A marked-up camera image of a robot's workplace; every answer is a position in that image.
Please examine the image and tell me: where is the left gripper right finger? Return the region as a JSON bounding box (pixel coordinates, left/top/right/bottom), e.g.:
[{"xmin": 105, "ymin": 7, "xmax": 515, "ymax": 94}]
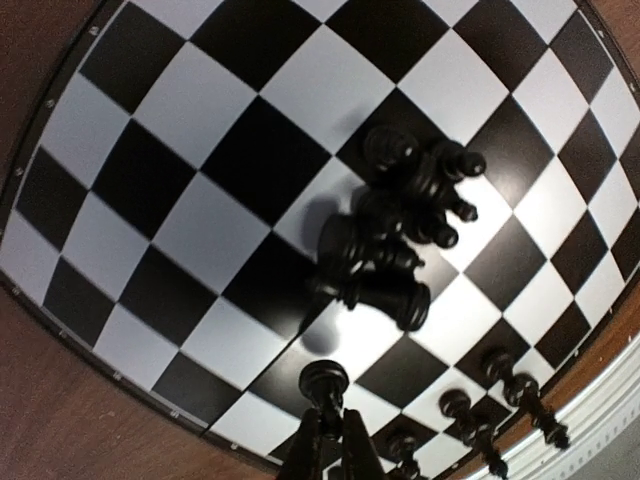
[{"xmin": 341, "ymin": 409, "xmax": 386, "ymax": 480}]

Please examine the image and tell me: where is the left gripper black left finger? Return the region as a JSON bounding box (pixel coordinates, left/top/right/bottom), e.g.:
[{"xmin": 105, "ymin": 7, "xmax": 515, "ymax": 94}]
[{"xmin": 276, "ymin": 408, "xmax": 320, "ymax": 480}]

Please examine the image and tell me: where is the black chess piece lone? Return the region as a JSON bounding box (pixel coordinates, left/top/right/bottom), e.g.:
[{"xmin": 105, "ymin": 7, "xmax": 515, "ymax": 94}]
[{"xmin": 387, "ymin": 430, "xmax": 421, "ymax": 480}]

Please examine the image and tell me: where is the black pawn file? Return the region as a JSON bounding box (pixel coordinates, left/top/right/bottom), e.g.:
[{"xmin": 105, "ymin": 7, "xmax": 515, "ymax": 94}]
[
  {"xmin": 482, "ymin": 348, "xmax": 514, "ymax": 391},
  {"xmin": 439, "ymin": 389, "xmax": 508, "ymax": 479}
]

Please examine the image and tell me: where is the black back rank piece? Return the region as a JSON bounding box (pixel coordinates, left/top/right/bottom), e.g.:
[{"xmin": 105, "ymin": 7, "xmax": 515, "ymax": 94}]
[{"xmin": 503, "ymin": 373, "xmax": 570, "ymax": 450}]

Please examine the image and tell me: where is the folding black silver chessboard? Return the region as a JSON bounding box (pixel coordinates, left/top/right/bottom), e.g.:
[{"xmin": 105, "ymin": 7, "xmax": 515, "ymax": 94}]
[{"xmin": 1, "ymin": 1, "xmax": 639, "ymax": 479}]

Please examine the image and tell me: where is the pile of black chess pieces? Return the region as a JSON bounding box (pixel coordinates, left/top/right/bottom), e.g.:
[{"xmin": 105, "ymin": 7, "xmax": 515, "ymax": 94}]
[{"xmin": 308, "ymin": 125, "xmax": 487, "ymax": 332}]

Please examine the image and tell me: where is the aluminium front rail frame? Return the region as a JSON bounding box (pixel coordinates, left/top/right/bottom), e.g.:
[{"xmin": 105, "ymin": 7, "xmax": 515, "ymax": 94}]
[{"xmin": 469, "ymin": 344, "xmax": 640, "ymax": 480}]

